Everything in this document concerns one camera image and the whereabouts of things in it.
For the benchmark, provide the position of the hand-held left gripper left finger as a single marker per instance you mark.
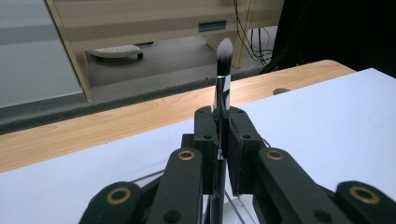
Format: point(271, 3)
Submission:
point(205, 130)

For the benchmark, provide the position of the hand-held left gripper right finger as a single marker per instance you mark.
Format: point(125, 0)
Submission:
point(244, 140)

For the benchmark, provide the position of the black pen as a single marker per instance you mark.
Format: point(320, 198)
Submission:
point(222, 93)

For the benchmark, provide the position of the dark table grommet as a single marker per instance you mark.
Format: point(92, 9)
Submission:
point(281, 91)

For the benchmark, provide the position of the white board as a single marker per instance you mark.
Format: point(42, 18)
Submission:
point(327, 124)

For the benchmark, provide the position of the grey desk label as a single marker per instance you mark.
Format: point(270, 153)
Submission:
point(212, 25)

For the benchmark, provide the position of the wooden table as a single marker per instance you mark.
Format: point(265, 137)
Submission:
point(93, 127)

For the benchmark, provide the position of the light wooden desk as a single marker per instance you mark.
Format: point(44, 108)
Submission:
point(149, 21)

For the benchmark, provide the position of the black curtain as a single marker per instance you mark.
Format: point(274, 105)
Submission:
point(336, 31)

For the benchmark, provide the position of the white cabinet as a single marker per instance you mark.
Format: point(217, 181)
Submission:
point(28, 53)

